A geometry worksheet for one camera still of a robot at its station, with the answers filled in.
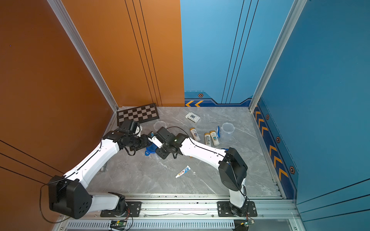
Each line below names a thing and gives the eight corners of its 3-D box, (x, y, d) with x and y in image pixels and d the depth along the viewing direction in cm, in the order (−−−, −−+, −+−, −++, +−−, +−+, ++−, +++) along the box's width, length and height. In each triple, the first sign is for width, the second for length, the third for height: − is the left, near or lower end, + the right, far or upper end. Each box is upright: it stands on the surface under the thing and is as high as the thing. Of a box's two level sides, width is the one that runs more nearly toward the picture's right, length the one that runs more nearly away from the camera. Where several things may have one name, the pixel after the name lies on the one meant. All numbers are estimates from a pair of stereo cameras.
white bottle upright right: (214, 146, 99) (214, 144, 97) (209, 133, 107) (210, 130, 105) (219, 145, 100) (219, 143, 98) (214, 132, 107) (214, 130, 105)
